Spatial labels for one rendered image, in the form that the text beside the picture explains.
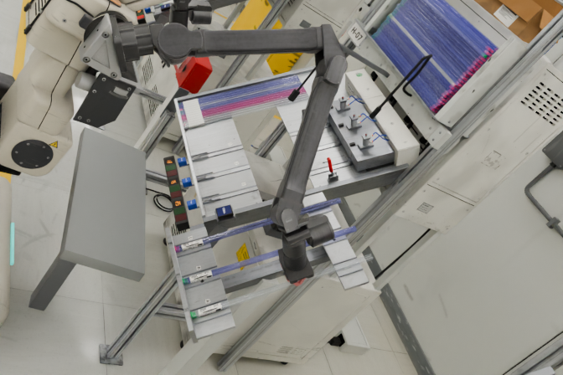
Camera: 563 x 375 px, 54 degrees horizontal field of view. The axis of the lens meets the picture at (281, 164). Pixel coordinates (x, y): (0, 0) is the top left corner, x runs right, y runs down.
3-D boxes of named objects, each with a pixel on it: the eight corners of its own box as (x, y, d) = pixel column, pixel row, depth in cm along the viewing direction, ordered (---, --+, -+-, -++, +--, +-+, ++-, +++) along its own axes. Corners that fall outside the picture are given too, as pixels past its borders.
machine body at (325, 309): (175, 357, 222) (263, 262, 197) (156, 231, 272) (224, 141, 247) (295, 372, 260) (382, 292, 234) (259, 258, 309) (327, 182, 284)
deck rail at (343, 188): (206, 234, 179) (203, 222, 175) (205, 229, 180) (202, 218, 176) (409, 179, 189) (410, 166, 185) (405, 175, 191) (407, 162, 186)
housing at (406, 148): (395, 180, 191) (397, 150, 181) (344, 100, 226) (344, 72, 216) (416, 174, 192) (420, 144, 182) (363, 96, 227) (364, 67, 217)
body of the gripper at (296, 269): (301, 246, 145) (299, 229, 140) (314, 277, 138) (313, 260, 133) (277, 254, 144) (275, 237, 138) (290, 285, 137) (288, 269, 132)
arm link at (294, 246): (277, 230, 133) (286, 248, 129) (302, 219, 134) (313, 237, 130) (279, 247, 138) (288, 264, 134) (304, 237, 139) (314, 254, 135)
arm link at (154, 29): (142, 32, 128) (142, 26, 123) (184, 25, 131) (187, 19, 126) (150, 70, 129) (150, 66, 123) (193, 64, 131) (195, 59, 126)
